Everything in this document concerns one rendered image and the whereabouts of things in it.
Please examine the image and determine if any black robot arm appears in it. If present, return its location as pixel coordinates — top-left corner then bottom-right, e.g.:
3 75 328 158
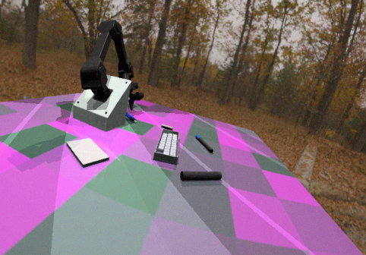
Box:
80 20 138 102

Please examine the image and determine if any blue stylus with white tip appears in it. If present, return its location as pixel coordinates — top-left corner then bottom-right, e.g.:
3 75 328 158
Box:
126 113 136 122

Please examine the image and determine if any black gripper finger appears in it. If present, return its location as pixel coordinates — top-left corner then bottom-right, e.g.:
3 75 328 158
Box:
128 96 138 110

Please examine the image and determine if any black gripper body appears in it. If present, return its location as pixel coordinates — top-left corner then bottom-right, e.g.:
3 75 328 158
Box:
129 91 144 101

